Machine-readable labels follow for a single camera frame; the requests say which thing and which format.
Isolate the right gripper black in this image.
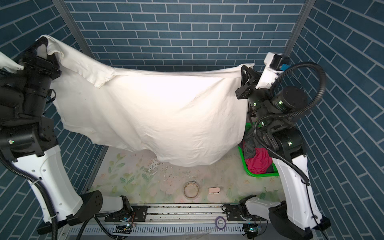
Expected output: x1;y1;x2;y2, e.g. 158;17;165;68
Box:
236;64;274;129

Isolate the green plastic basket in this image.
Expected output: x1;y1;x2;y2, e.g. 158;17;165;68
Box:
238;123;279;178

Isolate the white t shirt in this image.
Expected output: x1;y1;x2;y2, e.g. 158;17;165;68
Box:
0;34;255;168

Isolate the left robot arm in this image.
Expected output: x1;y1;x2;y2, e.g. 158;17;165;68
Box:
1;37;135;239

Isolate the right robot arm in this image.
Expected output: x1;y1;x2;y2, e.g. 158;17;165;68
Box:
227;62;331;240

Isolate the grey t shirt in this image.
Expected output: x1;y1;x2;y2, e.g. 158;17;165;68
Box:
242;128;262;160

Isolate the magenta t shirt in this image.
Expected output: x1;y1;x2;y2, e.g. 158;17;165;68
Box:
245;148;274;175

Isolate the pink eraser block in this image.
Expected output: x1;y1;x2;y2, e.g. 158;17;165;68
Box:
208;187;221;195

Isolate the purple tape roll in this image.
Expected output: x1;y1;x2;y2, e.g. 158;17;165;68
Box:
215;216;227;231

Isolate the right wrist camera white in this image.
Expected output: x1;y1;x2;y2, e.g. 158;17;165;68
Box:
256;52;291;89

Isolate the right black corrugated cable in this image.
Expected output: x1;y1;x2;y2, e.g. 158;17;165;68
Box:
252;61;327;185

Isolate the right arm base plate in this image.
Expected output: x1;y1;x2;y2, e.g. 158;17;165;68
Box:
221;204;265;222

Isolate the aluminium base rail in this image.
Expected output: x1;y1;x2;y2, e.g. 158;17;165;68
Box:
59;203;310;224

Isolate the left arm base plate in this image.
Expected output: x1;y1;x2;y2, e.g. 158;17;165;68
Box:
105;206;149;223

